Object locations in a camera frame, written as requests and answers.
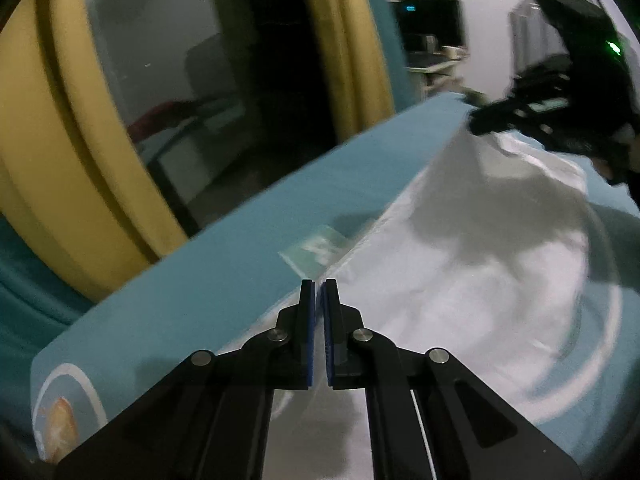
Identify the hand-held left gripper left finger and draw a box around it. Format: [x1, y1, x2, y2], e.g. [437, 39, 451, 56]
[52, 280, 318, 480]

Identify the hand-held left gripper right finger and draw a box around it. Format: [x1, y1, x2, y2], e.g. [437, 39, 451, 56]
[322, 278, 583, 480]

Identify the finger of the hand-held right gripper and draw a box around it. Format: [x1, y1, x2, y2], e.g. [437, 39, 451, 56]
[467, 96, 571, 137]
[509, 67, 571, 98]

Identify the white jacket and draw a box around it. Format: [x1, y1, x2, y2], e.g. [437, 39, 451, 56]
[215, 125, 601, 480]

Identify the beige computer desk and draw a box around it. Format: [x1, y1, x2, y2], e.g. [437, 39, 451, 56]
[404, 46, 471, 102]

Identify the large black monitor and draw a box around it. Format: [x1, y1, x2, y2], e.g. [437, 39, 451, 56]
[390, 0, 466, 55]

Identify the blue dinosaur print blanket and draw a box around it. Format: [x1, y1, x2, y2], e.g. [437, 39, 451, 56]
[30, 92, 640, 466]

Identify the yellow curtain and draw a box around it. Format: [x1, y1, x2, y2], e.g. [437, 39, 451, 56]
[0, 0, 201, 306]
[292, 0, 396, 137]

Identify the dark glass balcony door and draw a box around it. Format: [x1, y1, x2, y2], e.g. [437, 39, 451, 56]
[80, 0, 346, 241]

